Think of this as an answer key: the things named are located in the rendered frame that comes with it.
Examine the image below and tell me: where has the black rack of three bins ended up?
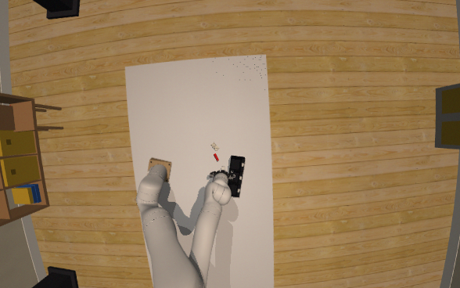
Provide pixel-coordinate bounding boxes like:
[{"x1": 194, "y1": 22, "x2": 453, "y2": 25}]
[{"x1": 228, "y1": 156, "x2": 246, "y2": 197}]

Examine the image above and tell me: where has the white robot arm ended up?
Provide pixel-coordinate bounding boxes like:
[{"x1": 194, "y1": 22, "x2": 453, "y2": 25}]
[{"x1": 136, "y1": 164, "x2": 232, "y2": 288}]

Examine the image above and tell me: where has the beige domino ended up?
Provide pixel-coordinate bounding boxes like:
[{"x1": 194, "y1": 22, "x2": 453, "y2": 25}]
[{"x1": 211, "y1": 142, "x2": 219, "y2": 151}]

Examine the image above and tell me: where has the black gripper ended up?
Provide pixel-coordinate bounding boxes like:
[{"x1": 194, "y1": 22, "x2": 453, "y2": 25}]
[{"x1": 210, "y1": 170, "x2": 234, "y2": 180}]

